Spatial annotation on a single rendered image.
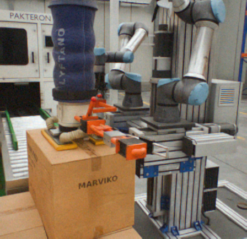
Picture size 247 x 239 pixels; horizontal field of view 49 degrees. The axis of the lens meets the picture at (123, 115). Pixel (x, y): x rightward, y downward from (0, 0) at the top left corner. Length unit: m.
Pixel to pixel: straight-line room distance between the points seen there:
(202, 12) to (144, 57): 10.23
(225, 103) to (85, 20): 1.00
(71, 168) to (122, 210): 0.36
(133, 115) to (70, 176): 0.84
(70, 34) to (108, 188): 0.73
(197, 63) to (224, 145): 0.45
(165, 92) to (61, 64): 0.54
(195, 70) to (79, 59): 0.57
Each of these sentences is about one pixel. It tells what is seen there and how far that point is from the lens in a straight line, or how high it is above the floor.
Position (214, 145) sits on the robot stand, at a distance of 1.49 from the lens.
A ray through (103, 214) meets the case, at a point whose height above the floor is 0.65.
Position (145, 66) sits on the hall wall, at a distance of 11.68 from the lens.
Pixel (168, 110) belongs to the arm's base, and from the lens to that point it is 1.44.
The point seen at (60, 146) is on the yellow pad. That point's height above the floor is 0.96.
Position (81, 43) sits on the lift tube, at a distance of 1.32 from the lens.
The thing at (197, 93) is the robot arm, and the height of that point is 1.21.
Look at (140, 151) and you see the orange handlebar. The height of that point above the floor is 1.08.
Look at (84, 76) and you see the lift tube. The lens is 1.34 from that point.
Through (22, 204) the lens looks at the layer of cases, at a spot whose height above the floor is 0.54.
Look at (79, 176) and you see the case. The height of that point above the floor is 0.87.
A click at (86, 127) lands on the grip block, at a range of 1.18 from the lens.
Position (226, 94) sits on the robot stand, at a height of 1.16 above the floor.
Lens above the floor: 1.37
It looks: 12 degrees down
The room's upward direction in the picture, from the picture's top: 1 degrees clockwise
